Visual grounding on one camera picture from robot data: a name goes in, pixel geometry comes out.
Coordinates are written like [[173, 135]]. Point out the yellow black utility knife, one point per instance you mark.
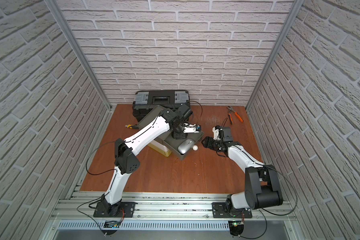
[[132, 126]]

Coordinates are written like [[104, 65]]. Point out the aluminium front rail frame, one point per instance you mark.
[[164, 211]]

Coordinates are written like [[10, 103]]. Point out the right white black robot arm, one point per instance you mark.
[[262, 186]]

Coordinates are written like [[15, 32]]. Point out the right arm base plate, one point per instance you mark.
[[222, 210]]

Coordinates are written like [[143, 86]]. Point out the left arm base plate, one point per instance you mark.
[[120, 209]]

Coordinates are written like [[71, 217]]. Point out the silver computer mouse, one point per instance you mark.
[[185, 146]]

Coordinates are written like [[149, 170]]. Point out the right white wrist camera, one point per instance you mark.
[[216, 132]]

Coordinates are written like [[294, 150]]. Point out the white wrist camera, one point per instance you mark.
[[189, 128], [216, 132]]

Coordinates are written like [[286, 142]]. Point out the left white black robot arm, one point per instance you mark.
[[126, 151]]

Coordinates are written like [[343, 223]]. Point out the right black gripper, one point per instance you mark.
[[209, 142]]

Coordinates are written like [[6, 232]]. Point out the black plastic toolbox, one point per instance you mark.
[[146, 101]]

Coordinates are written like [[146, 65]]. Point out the grey three-drawer storage box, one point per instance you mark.
[[166, 138]]

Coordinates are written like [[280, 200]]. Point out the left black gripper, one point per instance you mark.
[[179, 130]]

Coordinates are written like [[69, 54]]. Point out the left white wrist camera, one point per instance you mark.
[[189, 128]]

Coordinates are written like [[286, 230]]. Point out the orange handled pliers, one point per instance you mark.
[[231, 112]]

